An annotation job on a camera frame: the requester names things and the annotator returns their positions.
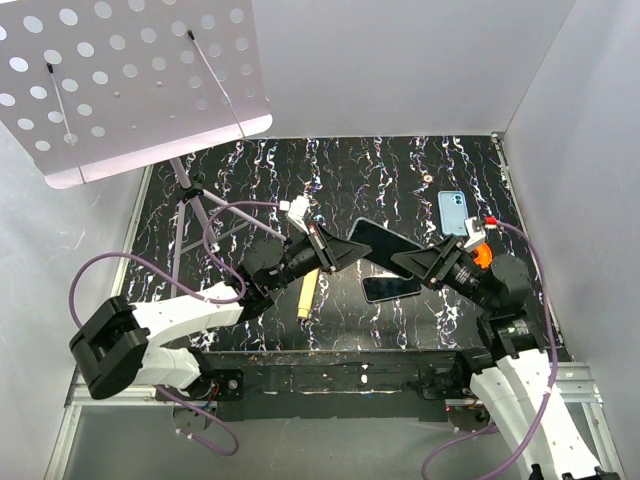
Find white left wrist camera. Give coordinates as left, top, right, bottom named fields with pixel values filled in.
left=279, top=195, right=310, bottom=235

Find white music stand tripod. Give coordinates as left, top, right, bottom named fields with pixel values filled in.
left=169, top=157, right=287, bottom=297

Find spare phone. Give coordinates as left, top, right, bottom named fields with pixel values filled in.
left=349, top=217, right=423, bottom=279

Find light blue phone case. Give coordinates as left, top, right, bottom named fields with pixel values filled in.
left=437, top=191, right=468, bottom=236

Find black smartphone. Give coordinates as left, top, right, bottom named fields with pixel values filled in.
left=362, top=276, right=422, bottom=304

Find white perforated music stand desk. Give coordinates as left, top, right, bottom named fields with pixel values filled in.
left=1, top=1, right=273, bottom=189

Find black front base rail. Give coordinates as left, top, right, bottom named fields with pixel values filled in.
left=195, top=350, right=489, bottom=430

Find aluminium frame rail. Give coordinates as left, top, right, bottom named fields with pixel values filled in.
left=469, top=356, right=625, bottom=479

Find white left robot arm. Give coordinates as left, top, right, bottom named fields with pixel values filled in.
left=69, top=224, right=372, bottom=400

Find orange plastic clip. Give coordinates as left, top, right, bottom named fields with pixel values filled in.
left=473, top=243, right=493, bottom=270

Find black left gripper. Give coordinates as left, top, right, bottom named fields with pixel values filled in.
left=266, top=221, right=370, bottom=292

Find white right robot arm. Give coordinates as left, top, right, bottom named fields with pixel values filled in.
left=392, top=237, right=620, bottom=479

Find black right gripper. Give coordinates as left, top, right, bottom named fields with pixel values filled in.
left=391, top=232, right=496, bottom=311

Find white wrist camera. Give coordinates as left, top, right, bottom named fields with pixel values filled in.
left=279, top=195, right=310, bottom=235
left=464, top=217, right=497, bottom=252

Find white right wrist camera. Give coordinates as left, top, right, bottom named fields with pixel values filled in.
left=464, top=217, right=497, bottom=252

